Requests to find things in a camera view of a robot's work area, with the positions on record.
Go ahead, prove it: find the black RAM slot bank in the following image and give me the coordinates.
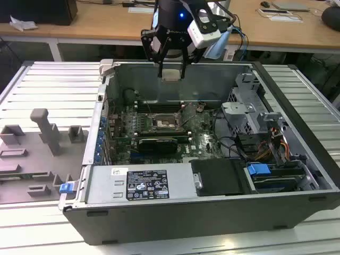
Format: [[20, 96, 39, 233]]
[[134, 131, 193, 139], [135, 100, 185, 114]]

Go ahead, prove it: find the grey flat laptop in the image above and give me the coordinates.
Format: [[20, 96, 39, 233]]
[[271, 0, 311, 12]]

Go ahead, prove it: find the black box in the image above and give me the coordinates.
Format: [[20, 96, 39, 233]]
[[0, 0, 78, 26]]

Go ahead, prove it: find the grey parts rack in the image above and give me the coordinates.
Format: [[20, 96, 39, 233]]
[[0, 108, 90, 205]]

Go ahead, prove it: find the silver power supply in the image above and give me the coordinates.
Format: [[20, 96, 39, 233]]
[[84, 161, 199, 206]]

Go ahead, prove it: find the white paper sheet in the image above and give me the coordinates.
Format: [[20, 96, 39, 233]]
[[267, 14, 304, 23]]

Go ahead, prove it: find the black round object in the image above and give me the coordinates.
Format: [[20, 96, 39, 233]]
[[321, 6, 340, 31]]

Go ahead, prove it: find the black plastic shroud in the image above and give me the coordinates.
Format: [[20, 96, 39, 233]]
[[190, 158, 250, 198]]

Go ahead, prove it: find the green motherboard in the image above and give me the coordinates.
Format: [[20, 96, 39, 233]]
[[105, 100, 226, 165]]

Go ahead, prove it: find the silver drive cage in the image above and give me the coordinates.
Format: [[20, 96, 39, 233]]
[[221, 72, 267, 137]]

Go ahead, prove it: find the green RAM stick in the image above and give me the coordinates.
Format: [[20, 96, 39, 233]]
[[0, 173, 50, 179]]

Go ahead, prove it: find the CPU socket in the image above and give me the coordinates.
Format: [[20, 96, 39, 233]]
[[150, 112, 185, 133]]

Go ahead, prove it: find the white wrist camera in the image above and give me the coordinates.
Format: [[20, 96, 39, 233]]
[[186, 8, 223, 50]]

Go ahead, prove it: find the white flat strip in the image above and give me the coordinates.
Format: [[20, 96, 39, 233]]
[[128, 6, 155, 13]]

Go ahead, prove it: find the orange yellow wire bundle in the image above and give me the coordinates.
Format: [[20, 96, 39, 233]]
[[254, 126, 291, 162]]

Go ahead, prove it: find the silver metal disk bay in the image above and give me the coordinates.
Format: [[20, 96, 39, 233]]
[[243, 158, 321, 194]]

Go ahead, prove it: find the black internal cable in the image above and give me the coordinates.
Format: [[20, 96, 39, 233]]
[[212, 107, 249, 163]]

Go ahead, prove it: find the black open PC case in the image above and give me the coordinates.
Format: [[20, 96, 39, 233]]
[[57, 58, 340, 247]]

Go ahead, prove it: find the blue cable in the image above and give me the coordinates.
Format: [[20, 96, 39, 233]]
[[230, 25, 247, 62]]

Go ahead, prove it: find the crumpled white paper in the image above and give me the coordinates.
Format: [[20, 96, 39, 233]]
[[9, 14, 38, 32]]

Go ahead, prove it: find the silver square CPU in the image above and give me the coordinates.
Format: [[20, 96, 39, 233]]
[[161, 68, 180, 82]]

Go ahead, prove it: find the metal socket cover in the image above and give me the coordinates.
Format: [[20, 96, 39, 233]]
[[180, 104, 200, 127]]

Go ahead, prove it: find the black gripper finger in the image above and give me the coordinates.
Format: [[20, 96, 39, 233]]
[[181, 48, 206, 80], [140, 28, 172, 78]]

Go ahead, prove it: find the wooden desk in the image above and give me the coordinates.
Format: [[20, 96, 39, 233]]
[[0, 0, 340, 54]]

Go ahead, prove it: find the hard disk in blue carrier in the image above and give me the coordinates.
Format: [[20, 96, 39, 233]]
[[245, 163, 306, 193]]

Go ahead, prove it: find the white flat device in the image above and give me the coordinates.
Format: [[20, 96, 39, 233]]
[[258, 8, 291, 15]]

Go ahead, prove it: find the black graphics card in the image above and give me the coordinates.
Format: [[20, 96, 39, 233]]
[[137, 137, 178, 154]]

